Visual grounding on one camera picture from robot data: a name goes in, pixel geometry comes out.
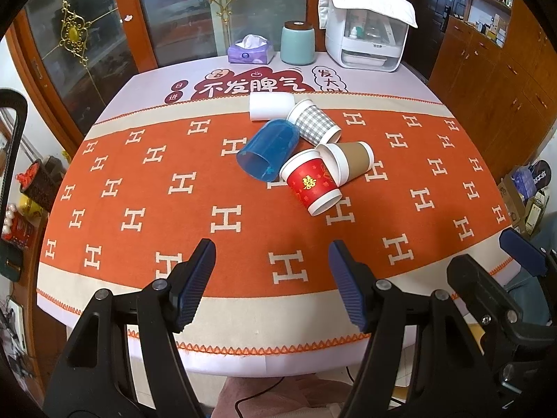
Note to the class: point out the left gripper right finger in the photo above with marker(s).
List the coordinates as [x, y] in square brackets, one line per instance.
[449, 376]

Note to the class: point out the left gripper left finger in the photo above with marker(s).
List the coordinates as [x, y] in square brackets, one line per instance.
[93, 376]

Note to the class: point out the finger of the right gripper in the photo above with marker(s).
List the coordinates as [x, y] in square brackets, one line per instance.
[537, 262]
[520, 355]

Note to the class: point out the red paper cup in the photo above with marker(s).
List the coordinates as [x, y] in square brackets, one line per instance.
[310, 180]

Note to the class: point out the brown sleeve paper cup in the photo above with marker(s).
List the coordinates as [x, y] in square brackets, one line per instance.
[346, 160]

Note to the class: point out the grey checked paper cup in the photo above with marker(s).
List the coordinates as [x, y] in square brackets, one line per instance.
[313, 124]

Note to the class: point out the blue translucent plastic cup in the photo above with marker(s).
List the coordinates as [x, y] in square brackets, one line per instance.
[267, 151]

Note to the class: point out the plain white paper cup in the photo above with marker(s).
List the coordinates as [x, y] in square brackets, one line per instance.
[266, 106]

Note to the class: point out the brown wooden sideboard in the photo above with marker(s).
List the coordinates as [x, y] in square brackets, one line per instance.
[503, 95]

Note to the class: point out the orange H-pattern tablecloth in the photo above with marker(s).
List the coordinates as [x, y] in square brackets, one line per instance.
[157, 173]

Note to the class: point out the white countertop appliance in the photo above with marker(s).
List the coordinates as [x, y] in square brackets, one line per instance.
[363, 39]

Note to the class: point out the teal cylindrical canister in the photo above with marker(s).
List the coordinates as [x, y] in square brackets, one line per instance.
[297, 45]

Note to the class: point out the white cloth on appliance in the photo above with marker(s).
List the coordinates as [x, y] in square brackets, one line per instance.
[402, 10]

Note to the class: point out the wooden glass cabinet doors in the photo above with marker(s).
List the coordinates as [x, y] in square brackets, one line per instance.
[74, 56]

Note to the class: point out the purple tissue box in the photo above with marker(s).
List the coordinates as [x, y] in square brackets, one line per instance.
[252, 49]

